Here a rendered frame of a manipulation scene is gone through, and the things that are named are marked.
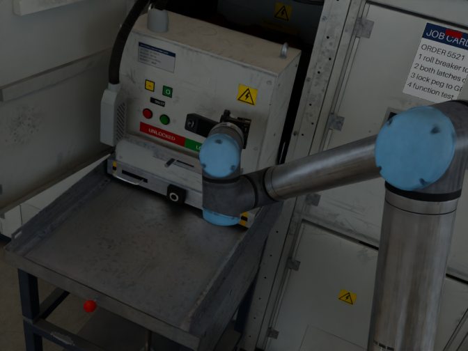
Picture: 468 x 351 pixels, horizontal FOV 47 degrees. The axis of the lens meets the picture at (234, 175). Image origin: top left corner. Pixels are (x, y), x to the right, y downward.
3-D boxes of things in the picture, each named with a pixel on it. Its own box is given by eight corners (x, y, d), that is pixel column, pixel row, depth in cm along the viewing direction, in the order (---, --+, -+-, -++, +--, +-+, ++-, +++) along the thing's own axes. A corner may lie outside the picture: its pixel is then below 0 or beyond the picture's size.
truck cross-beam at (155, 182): (251, 229, 172) (255, 214, 169) (106, 173, 185) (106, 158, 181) (257, 220, 176) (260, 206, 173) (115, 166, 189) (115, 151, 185)
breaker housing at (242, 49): (248, 214, 171) (279, 74, 143) (114, 162, 183) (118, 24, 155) (295, 144, 211) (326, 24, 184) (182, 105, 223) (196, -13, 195)
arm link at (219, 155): (197, 180, 122) (196, 137, 118) (205, 164, 133) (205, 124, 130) (239, 182, 121) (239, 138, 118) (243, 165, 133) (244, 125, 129)
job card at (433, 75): (453, 109, 150) (485, 37, 138) (400, 93, 153) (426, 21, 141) (453, 108, 150) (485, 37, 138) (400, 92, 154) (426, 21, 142)
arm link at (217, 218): (255, 221, 131) (256, 172, 127) (218, 233, 124) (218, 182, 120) (230, 209, 138) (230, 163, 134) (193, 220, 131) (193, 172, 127)
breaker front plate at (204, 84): (246, 214, 170) (276, 76, 143) (114, 164, 182) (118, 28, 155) (247, 212, 171) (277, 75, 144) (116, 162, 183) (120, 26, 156)
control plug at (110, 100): (113, 147, 164) (114, 96, 154) (99, 142, 165) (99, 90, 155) (127, 136, 170) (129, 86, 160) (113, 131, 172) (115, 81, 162)
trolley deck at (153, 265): (198, 352, 140) (200, 338, 137) (5, 262, 155) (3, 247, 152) (281, 213, 193) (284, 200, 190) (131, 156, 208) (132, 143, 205)
